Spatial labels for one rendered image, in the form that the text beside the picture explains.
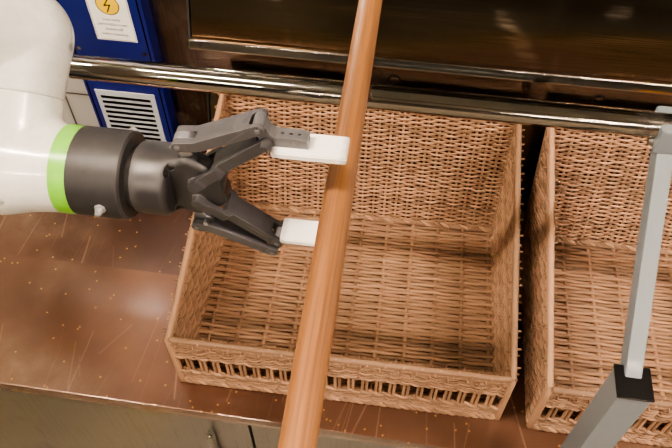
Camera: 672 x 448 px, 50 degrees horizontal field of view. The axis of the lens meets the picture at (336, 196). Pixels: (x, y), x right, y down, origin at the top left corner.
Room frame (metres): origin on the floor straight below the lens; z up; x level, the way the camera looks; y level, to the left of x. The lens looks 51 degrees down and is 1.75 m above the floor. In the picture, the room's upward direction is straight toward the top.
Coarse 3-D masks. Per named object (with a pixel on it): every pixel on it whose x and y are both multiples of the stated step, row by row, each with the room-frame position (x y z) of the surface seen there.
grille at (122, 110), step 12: (108, 96) 1.03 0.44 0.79; (120, 96) 1.03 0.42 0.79; (132, 96) 1.03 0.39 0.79; (144, 96) 1.02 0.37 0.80; (108, 108) 1.03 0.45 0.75; (120, 108) 1.03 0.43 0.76; (132, 108) 1.03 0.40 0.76; (144, 108) 1.02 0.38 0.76; (156, 108) 1.02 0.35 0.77; (108, 120) 1.03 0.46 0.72; (120, 120) 1.03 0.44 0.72; (132, 120) 1.03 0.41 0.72; (144, 120) 1.02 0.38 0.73; (156, 120) 1.02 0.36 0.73; (144, 132) 1.02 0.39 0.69; (156, 132) 1.02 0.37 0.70
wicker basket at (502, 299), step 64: (320, 128) 0.95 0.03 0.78; (384, 128) 0.94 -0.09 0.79; (448, 128) 0.93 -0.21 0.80; (512, 128) 0.92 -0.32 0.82; (256, 192) 0.92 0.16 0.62; (320, 192) 0.91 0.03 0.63; (384, 192) 0.90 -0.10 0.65; (448, 192) 0.89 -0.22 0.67; (512, 192) 0.79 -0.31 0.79; (192, 256) 0.68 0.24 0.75; (256, 256) 0.79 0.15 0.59; (384, 256) 0.79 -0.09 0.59; (448, 256) 0.79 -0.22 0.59; (512, 256) 0.66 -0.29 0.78; (192, 320) 0.62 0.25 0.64; (256, 320) 0.65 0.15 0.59; (384, 320) 0.65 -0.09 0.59; (448, 320) 0.65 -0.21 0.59; (512, 320) 0.56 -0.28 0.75; (256, 384) 0.52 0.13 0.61; (384, 384) 0.52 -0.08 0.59; (448, 384) 0.48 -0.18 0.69; (512, 384) 0.46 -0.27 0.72
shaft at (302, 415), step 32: (352, 64) 0.63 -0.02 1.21; (352, 96) 0.58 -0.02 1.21; (352, 128) 0.53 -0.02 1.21; (352, 160) 0.49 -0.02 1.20; (352, 192) 0.45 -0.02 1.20; (320, 224) 0.41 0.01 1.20; (320, 256) 0.37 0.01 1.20; (320, 288) 0.34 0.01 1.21; (320, 320) 0.30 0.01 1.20; (320, 352) 0.27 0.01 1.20; (320, 384) 0.25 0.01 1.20; (288, 416) 0.22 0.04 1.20; (320, 416) 0.22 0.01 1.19
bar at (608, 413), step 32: (96, 64) 0.67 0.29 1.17; (128, 64) 0.67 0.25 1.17; (160, 64) 0.67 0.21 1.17; (256, 96) 0.64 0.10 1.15; (288, 96) 0.63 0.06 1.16; (320, 96) 0.62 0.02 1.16; (384, 96) 0.62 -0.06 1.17; (416, 96) 0.62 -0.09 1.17; (448, 96) 0.61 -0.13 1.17; (480, 96) 0.61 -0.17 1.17; (576, 128) 0.58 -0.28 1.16; (608, 128) 0.58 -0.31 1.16; (640, 128) 0.57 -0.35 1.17; (640, 224) 0.51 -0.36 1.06; (640, 256) 0.48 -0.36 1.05; (640, 288) 0.45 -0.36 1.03; (640, 320) 0.42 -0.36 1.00; (640, 352) 0.39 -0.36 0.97; (608, 384) 0.37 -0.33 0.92; (640, 384) 0.36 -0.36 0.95; (608, 416) 0.34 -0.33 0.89
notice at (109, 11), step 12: (96, 0) 1.03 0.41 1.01; (108, 0) 1.03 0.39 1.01; (120, 0) 1.02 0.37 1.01; (96, 12) 1.03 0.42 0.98; (108, 12) 1.03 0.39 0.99; (120, 12) 1.02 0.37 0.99; (96, 24) 1.03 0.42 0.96; (108, 24) 1.03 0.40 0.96; (120, 24) 1.02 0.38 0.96; (132, 24) 1.02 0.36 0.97; (108, 36) 1.03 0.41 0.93; (120, 36) 1.03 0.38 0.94; (132, 36) 1.02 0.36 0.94
